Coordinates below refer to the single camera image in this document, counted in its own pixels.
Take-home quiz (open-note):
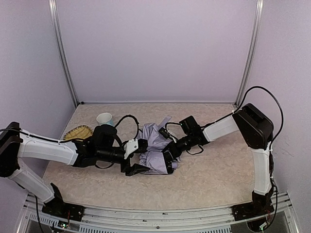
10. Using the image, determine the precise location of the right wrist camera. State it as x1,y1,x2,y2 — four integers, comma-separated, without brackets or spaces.
158,127,178,143

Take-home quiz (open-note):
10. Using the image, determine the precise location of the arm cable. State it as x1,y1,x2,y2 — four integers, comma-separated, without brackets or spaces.
113,114,141,144
233,85,284,146

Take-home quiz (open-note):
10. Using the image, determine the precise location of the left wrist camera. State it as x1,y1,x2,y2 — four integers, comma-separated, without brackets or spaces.
124,139,138,160

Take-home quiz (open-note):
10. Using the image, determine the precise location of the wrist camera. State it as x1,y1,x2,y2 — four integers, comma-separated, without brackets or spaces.
124,139,138,160
158,127,178,143

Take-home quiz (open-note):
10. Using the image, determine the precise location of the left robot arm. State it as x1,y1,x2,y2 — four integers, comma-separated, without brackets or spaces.
0,122,149,205

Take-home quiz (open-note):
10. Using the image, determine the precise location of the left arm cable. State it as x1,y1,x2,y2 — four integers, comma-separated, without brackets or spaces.
113,114,141,144

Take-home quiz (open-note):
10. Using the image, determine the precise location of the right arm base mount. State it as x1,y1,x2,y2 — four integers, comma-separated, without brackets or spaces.
232,200,274,221

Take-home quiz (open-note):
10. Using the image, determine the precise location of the right frame post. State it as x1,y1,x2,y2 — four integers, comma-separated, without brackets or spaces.
235,0,264,106

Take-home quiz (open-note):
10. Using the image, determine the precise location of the aluminium front rail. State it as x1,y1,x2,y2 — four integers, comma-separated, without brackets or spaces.
17,191,299,233

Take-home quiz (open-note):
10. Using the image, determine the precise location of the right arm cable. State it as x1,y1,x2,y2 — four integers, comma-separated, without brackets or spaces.
233,85,284,146

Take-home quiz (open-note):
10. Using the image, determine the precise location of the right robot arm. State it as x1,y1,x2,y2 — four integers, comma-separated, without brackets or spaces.
162,103,274,204

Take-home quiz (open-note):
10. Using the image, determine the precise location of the lilac folding umbrella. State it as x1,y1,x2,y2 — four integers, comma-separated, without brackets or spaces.
138,116,177,175

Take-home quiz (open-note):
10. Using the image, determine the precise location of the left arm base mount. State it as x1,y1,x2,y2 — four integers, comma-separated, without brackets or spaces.
42,199,85,222

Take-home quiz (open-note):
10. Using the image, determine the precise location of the woven bamboo tray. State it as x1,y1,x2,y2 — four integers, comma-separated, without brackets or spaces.
63,125,93,141

